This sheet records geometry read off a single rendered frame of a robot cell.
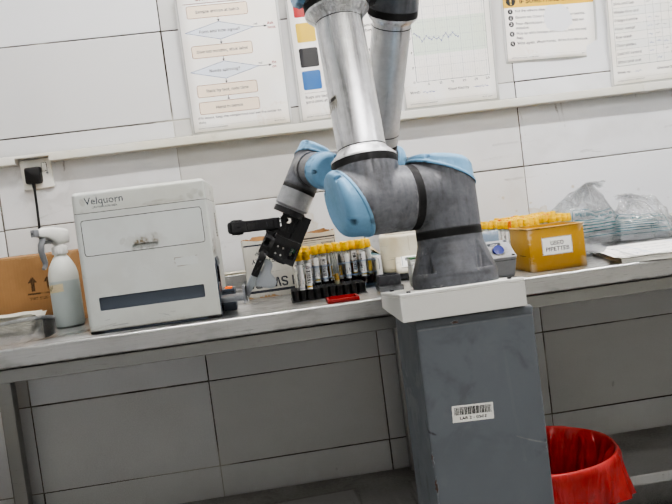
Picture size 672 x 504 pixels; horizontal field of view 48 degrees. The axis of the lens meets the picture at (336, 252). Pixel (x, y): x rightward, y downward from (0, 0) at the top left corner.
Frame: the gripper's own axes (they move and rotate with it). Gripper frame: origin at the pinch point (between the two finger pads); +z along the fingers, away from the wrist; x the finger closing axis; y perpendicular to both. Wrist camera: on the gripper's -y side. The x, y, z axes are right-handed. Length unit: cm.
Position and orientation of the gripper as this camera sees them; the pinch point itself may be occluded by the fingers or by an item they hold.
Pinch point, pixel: (246, 289)
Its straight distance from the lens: 165.7
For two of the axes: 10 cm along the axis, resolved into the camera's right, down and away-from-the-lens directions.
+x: -1.0, -0.4, 9.9
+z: -3.8, 9.2, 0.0
